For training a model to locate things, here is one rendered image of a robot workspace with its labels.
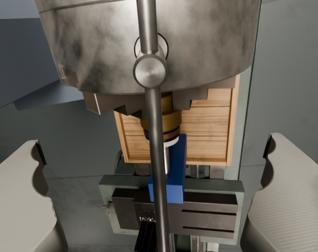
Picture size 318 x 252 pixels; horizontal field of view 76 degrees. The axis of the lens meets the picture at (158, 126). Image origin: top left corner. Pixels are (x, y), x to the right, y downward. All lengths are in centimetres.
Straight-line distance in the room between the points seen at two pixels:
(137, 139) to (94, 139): 128
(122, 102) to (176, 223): 59
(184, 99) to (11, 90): 48
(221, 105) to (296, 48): 103
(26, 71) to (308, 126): 173
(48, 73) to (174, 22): 62
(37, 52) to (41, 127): 145
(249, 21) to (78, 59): 20
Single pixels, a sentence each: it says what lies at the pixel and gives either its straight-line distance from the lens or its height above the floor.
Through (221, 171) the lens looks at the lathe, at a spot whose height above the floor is 86.
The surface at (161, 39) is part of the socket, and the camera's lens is 21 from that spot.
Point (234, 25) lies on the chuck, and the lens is 25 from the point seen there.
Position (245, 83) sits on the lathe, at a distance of 97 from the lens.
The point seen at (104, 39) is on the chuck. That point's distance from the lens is 22.
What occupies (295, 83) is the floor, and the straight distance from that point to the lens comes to 165.
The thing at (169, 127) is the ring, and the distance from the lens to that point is 38.
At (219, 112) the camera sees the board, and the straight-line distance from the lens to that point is 62.
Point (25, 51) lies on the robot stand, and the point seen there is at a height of 88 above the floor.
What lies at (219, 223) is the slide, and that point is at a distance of 80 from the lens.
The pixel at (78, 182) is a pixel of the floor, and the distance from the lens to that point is 242.
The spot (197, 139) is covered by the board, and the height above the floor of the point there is 88.
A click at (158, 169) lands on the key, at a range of 17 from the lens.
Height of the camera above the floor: 144
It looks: 59 degrees down
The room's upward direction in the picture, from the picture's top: 162 degrees counter-clockwise
